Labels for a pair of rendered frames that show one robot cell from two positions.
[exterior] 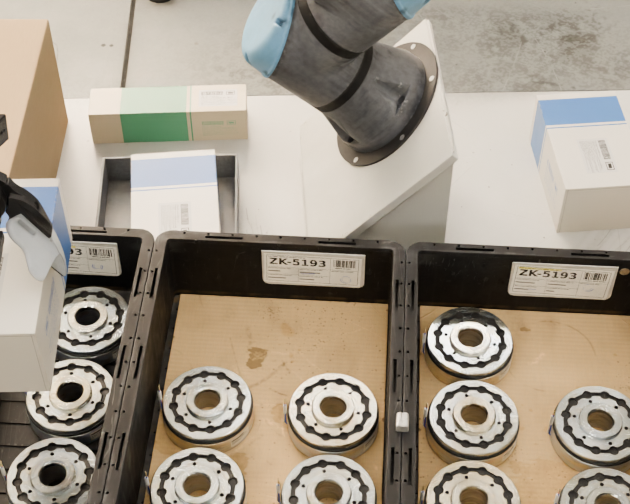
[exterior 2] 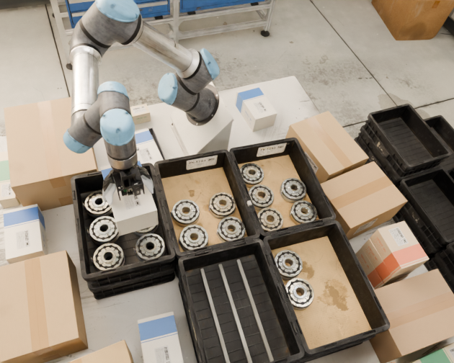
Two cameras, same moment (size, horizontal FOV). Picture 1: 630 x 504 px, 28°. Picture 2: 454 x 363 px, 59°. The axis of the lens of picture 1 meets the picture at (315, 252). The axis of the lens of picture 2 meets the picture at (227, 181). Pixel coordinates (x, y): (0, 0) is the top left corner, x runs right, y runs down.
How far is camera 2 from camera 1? 0.41 m
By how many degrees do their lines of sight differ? 20
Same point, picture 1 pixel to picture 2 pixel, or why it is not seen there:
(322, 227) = (191, 146)
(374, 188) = (207, 132)
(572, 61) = not seen: hidden behind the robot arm
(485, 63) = not seen: hidden behind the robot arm
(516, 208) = (238, 127)
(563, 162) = (251, 111)
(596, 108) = (254, 92)
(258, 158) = (156, 127)
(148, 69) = not seen: hidden behind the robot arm
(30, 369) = (153, 220)
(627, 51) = (228, 62)
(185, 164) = (140, 135)
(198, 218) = (152, 152)
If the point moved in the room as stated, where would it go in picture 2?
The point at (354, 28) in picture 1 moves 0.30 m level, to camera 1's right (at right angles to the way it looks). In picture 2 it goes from (198, 86) to (268, 73)
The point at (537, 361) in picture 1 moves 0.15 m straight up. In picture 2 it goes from (269, 173) to (277, 152)
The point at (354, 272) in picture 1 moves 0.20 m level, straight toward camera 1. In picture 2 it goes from (213, 160) to (229, 202)
